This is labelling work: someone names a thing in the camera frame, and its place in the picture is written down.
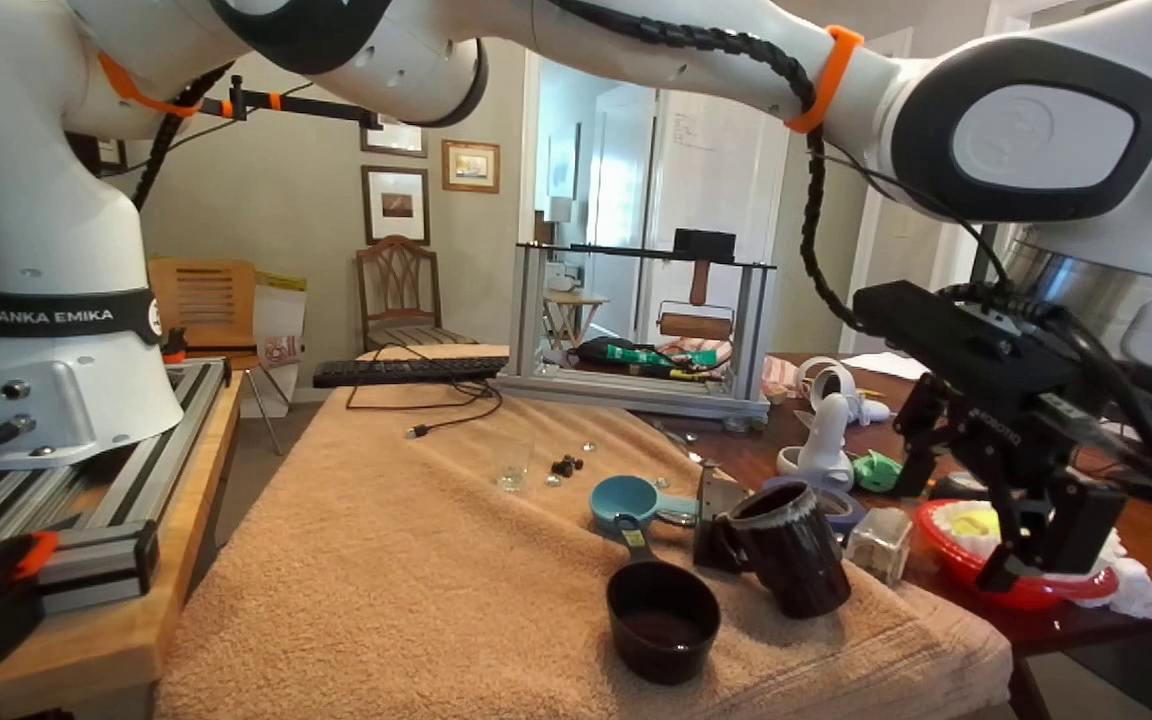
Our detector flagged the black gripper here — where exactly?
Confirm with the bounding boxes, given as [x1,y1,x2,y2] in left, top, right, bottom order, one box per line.
[891,374,1127,594]

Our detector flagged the tan terry towel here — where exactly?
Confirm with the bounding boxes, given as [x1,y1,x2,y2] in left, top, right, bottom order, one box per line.
[152,383,1011,720]

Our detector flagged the small green toy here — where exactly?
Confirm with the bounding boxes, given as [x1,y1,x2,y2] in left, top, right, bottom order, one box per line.
[854,447,906,499]

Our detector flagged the small glass jar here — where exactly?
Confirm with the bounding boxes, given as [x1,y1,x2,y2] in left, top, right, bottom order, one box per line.
[845,503,918,590]

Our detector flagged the red bowl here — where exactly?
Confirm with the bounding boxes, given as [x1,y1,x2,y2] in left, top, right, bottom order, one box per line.
[911,495,1127,619]

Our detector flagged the white paper sheet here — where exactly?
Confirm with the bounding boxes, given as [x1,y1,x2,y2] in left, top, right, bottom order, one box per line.
[842,349,933,389]

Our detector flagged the white crumpled tissue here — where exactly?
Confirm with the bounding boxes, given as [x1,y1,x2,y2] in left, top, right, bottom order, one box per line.
[1106,530,1152,626]

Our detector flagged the large black measuring cup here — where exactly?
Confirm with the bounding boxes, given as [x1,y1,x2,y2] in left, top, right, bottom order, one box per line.
[603,519,723,688]

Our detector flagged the black box device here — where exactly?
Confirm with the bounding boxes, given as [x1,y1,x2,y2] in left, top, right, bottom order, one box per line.
[674,223,739,269]

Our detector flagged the blue measuring cup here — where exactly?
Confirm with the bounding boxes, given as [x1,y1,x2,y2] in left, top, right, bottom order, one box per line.
[584,473,670,546]

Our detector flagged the aluminium extrusion stand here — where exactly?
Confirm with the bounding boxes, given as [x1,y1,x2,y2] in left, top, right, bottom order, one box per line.
[499,235,780,432]

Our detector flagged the clear drinking glass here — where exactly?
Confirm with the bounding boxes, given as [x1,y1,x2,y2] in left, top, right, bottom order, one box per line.
[491,454,532,499]

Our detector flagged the black keyboard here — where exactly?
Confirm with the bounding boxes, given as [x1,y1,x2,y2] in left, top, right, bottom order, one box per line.
[310,351,511,391]

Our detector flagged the wooden framed picture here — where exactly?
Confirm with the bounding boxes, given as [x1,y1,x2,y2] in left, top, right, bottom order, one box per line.
[439,137,503,197]

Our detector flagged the dark wooden carved chair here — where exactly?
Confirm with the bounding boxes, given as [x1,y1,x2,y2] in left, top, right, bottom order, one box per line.
[353,235,448,355]

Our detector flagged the large dark framed picture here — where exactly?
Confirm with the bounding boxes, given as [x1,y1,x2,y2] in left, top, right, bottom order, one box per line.
[361,164,436,248]

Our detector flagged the small framed picture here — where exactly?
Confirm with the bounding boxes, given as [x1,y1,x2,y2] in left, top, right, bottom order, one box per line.
[356,117,433,160]

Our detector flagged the white yellow bag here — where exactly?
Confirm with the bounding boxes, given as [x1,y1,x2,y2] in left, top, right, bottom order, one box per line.
[253,269,314,404]

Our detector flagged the wooden crate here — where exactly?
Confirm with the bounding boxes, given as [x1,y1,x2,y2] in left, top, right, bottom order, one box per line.
[147,255,261,355]

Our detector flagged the wooden platform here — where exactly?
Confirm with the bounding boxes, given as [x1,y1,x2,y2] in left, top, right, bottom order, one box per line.
[0,374,247,720]

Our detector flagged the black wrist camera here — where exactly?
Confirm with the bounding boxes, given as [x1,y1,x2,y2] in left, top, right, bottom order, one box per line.
[854,276,1090,420]

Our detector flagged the black braided cable sleeve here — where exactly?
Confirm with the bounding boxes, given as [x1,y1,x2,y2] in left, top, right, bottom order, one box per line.
[540,0,872,337]

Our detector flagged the thin black cable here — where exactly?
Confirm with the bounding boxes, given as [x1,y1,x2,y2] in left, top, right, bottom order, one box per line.
[340,376,511,444]

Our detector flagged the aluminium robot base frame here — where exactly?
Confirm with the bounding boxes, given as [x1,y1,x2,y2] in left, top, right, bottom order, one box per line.
[0,355,228,619]

